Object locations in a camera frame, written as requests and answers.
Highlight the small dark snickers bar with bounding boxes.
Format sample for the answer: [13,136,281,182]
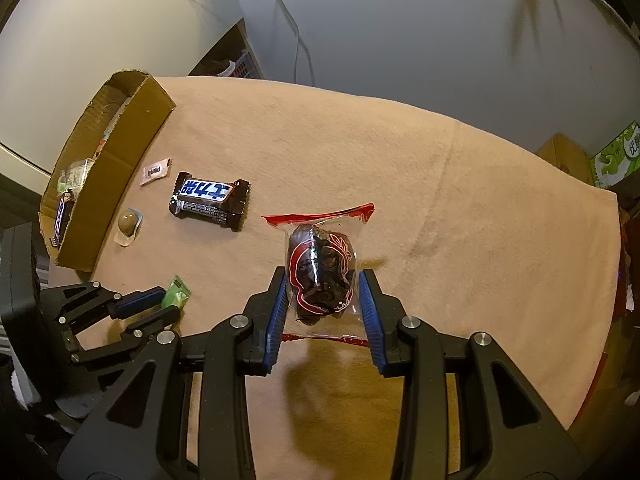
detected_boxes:
[51,188,75,248]

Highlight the beige cracker package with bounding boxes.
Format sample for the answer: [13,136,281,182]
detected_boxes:
[56,157,94,196]

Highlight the clear red dates bag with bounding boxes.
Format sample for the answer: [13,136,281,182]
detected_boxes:
[264,203,375,346]

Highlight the chocolate ball blue wrapper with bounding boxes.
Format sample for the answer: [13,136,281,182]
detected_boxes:
[114,208,143,247]

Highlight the pink candy wrapper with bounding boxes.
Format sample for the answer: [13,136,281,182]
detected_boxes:
[140,157,171,186]

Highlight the green printed carton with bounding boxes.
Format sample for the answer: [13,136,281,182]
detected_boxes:
[589,120,640,188]

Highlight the green candy packet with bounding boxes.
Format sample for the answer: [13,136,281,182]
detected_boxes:
[160,275,191,309]

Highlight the brown cardboard box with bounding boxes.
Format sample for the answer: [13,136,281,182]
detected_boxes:
[39,70,176,272]

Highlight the large snickers bar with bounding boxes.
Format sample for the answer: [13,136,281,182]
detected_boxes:
[168,171,250,232]

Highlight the tan table cloth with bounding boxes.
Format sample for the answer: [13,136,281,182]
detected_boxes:
[46,75,622,480]

